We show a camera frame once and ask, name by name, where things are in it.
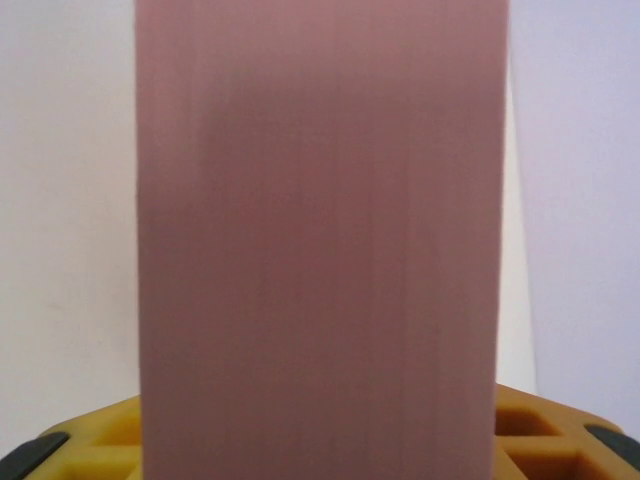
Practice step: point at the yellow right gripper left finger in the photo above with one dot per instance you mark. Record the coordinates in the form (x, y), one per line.
(100, 445)

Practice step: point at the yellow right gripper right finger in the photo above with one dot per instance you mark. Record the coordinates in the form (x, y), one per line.
(555, 440)

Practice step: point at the pink paper box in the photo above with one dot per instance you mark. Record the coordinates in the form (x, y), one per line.
(320, 240)

